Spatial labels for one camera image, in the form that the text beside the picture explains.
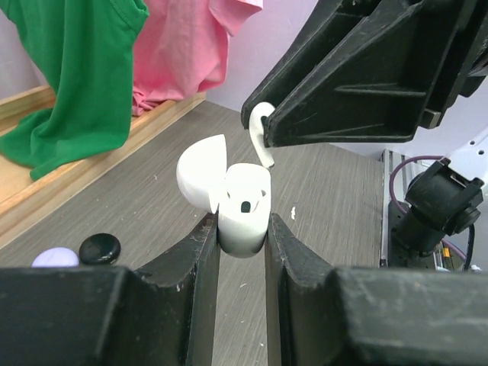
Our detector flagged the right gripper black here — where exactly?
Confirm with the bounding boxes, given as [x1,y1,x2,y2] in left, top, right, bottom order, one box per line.
[262,1,487,147]

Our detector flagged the white earbud charging case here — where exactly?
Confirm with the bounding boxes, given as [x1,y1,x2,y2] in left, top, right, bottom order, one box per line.
[176,134,271,258]

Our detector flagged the wooden clothes rack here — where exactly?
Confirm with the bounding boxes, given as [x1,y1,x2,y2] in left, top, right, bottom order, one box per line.
[1,79,205,246]

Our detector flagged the black earbud charging case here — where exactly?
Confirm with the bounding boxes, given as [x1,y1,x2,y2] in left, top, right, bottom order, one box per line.
[79,233,121,265]

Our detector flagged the pink shirt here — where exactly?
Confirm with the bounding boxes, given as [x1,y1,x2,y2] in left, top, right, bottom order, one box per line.
[132,1,264,116]

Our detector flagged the green shirt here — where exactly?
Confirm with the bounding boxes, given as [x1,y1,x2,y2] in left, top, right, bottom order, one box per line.
[0,0,150,182]

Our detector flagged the purple earbud charging case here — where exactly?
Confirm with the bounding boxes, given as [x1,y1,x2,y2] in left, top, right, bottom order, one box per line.
[31,247,79,268]

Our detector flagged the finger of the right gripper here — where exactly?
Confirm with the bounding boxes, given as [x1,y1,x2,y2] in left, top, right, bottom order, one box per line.
[241,1,380,130]

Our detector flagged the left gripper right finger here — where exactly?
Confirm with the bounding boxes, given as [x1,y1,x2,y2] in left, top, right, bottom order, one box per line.
[265,213,487,365]

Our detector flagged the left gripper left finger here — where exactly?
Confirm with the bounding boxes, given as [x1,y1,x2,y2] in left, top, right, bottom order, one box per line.
[1,215,220,365]

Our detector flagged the white earbud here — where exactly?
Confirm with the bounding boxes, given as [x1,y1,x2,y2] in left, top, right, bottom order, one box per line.
[249,102,275,169]

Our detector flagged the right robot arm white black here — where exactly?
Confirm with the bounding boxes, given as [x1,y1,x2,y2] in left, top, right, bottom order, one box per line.
[241,1,487,267]

